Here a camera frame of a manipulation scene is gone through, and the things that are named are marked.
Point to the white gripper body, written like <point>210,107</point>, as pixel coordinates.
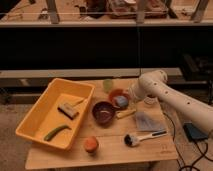
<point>133,92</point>

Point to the blue sponge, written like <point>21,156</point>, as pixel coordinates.
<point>121,101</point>

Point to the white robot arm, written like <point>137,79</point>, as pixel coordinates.
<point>155,83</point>

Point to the translucent green plastic cup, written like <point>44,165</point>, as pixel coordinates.
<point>107,85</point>

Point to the orange cup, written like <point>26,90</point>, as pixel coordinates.
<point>91,144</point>

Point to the orange bowl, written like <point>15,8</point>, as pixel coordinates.
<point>117,92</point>

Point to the grey blue cloth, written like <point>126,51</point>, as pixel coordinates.
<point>146,123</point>

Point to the dark maroon bowl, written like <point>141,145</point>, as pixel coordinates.
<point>103,112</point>

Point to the wooden scrub brush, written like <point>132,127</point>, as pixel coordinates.
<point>69,109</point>

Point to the black foot pedal box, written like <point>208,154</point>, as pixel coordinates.
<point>193,133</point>

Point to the yellow plastic bin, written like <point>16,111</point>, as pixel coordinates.
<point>44,116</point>

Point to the yellow handled utensil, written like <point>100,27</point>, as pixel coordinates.
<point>125,113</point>

